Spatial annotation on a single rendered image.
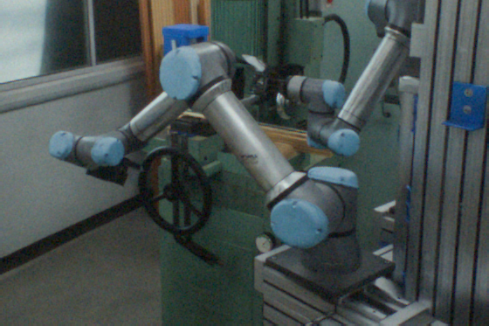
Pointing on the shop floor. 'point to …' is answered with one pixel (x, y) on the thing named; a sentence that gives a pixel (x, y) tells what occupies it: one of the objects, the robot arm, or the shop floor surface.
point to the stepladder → (182, 36)
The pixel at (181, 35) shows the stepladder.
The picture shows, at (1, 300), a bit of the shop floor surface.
